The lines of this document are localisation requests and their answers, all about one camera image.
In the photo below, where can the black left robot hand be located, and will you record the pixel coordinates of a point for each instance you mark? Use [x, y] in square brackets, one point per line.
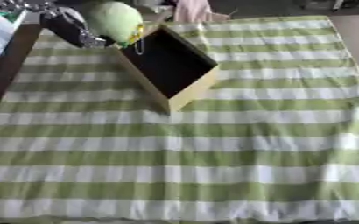
[67, 26]

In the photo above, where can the person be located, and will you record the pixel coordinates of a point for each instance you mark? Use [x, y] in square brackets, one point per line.
[192, 10]

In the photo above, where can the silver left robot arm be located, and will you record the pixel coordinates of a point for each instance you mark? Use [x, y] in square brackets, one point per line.
[1, 20]

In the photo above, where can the tan cardboard box black inside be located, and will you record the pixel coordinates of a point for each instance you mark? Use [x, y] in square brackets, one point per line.
[169, 70]

